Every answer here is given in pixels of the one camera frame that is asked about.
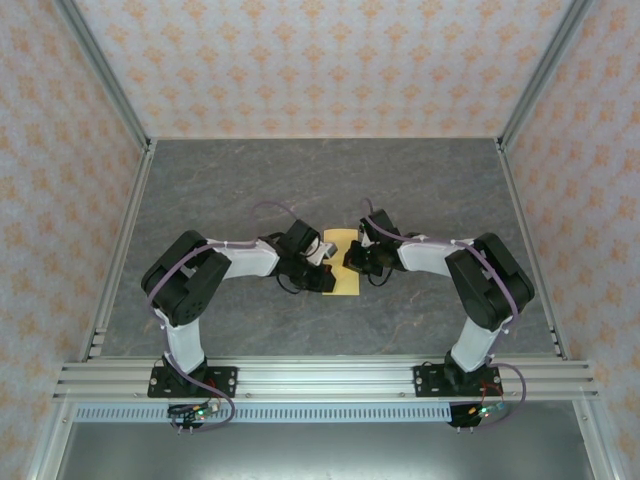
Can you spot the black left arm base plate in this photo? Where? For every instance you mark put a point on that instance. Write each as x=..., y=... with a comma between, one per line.
x=225, y=380

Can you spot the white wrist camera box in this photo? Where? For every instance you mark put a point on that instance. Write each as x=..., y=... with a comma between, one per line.
x=367, y=237
x=324, y=251

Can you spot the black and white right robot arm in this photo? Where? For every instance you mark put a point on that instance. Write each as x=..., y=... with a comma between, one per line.
x=490, y=285

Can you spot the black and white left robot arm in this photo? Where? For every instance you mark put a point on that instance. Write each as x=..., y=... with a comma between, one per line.
x=185, y=285

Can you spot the grey metal sheet panel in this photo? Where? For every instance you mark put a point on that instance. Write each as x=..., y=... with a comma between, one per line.
x=325, y=452

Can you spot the yellow paper sheet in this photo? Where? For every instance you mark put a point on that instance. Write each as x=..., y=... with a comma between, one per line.
x=342, y=236

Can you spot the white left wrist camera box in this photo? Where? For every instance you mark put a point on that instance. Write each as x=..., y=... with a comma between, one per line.
x=324, y=251

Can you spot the aluminium frame post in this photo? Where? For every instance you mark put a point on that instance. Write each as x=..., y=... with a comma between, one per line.
x=545, y=75
x=100, y=70

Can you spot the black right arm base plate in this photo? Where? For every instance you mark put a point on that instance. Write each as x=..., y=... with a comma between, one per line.
x=425, y=385

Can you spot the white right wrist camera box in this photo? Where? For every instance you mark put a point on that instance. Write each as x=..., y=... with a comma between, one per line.
x=367, y=237

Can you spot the aluminium table side rail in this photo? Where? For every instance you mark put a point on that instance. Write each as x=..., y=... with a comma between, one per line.
x=125, y=240
x=530, y=240

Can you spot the small circuit board with LED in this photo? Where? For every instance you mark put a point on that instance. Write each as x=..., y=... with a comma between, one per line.
x=197, y=411
x=485, y=411

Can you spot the aluminium mounting rail beam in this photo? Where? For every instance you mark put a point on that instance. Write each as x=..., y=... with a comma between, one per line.
x=325, y=380

